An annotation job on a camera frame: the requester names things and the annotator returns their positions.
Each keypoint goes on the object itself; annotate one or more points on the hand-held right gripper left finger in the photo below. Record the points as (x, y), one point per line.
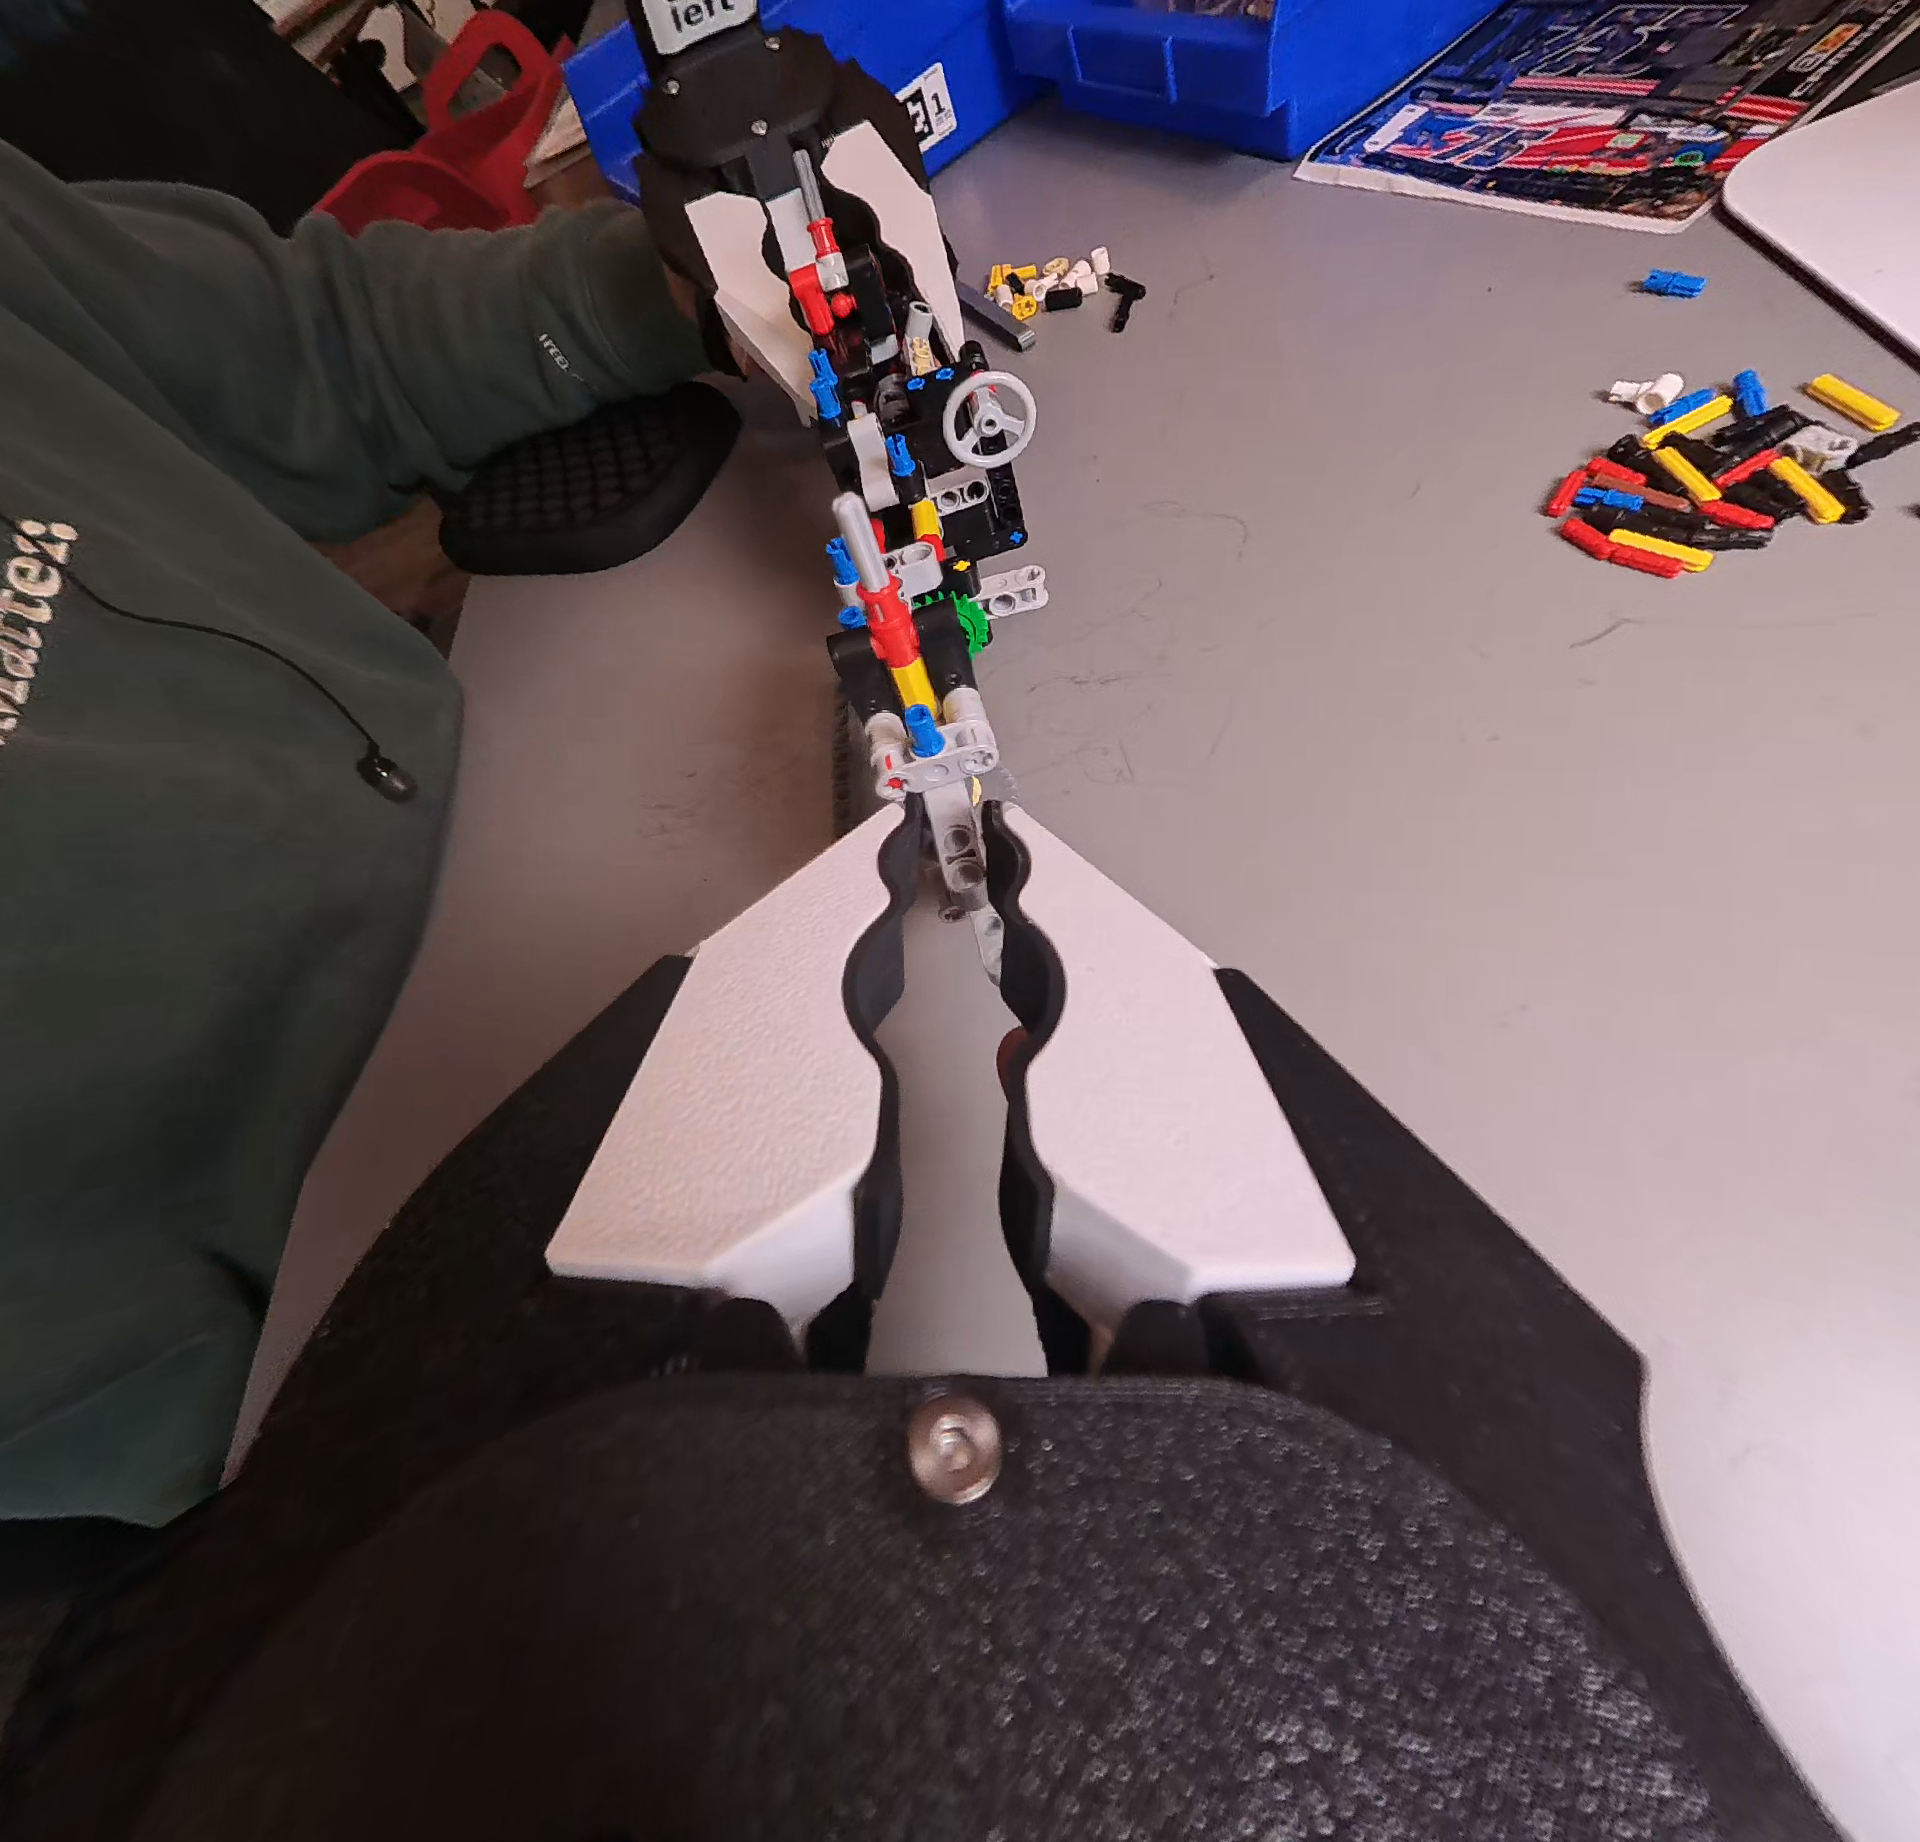
(705, 1124)

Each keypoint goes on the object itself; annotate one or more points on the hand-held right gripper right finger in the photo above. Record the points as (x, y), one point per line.
(1200, 1124)

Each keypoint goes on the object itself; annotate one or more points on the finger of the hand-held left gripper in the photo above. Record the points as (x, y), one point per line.
(742, 251)
(885, 177)

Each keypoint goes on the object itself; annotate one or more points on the lego car chassis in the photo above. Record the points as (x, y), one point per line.
(911, 674)

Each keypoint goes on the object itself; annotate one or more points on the dark grey lego bar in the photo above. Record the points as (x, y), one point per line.
(998, 322)

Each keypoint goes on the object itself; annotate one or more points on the pile of pale lego pieces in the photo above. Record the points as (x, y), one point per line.
(1050, 274)

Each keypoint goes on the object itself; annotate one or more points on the lego sticker sheet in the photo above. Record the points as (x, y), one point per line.
(1575, 72)

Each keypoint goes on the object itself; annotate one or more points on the pile of colourful lego pins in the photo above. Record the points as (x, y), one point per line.
(1636, 544)

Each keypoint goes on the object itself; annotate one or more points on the blue lego pin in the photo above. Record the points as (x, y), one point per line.
(1673, 282)

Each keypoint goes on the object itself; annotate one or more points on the black mesh armrest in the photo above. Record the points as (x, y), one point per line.
(586, 478)

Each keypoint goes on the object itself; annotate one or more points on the red bag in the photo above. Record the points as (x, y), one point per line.
(406, 192)

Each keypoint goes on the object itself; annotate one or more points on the blue plastic bin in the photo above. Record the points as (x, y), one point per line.
(1350, 56)

